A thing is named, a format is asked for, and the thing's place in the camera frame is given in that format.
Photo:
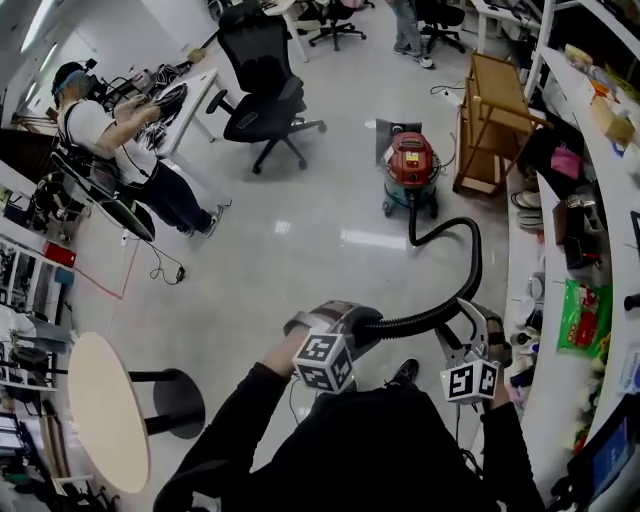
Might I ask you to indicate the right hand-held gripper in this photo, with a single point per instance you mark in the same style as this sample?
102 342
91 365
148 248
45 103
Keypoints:
467 382

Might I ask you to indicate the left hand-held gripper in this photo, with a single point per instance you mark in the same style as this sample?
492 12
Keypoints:
320 357

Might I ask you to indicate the person's left forearm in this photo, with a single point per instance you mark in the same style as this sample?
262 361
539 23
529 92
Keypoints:
240 400

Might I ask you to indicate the person's right forearm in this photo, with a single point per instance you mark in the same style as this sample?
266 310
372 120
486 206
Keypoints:
505 440

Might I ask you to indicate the red and teal vacuum cleaner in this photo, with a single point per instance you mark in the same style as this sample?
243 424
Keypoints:
410 155

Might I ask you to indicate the person's right black shoe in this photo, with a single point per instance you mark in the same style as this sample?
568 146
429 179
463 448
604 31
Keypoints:
405 371

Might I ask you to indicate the green snack bag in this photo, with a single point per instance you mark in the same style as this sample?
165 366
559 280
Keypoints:
582 320

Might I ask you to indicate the white curved shelving unit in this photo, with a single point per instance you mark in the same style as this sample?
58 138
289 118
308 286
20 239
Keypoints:
542 430

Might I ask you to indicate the stack of white plates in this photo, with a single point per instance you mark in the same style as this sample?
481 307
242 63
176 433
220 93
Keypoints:
530 220

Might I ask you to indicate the person's black clothed body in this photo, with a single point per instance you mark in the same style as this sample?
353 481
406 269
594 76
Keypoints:
370 450

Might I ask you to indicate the black monitor blue screen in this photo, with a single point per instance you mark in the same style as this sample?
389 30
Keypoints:
612 455

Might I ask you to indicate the pink paper bag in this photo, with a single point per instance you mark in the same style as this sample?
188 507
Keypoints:
566 164

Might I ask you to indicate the black oval pad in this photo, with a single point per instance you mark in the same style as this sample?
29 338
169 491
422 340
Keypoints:
132 220

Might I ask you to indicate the round wooden table black base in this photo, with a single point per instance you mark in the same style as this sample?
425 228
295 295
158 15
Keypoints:
107 410

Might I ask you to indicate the black mesh office chair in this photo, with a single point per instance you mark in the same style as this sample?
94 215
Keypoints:
260 75

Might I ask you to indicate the white desk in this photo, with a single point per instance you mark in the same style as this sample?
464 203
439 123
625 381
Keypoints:
492 15
197 95
292 20

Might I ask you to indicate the teal box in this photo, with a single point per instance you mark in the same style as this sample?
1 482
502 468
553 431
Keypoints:
65 276

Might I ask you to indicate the black backpack harness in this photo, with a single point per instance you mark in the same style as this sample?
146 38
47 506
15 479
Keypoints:
102 177

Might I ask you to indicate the black bag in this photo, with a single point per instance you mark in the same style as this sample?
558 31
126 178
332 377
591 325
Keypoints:
170 100

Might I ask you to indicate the red box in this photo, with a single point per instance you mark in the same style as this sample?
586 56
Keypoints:
60 253

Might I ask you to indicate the brown cardboard box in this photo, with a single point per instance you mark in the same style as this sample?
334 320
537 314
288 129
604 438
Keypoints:
612 125

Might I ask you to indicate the wooden rack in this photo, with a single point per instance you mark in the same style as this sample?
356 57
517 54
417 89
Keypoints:
495 80

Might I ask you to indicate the white storage shelving unit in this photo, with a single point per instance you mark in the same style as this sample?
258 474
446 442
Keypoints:
20 260

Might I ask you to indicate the dark wooden staircase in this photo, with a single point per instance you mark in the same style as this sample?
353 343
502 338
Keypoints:
25 155

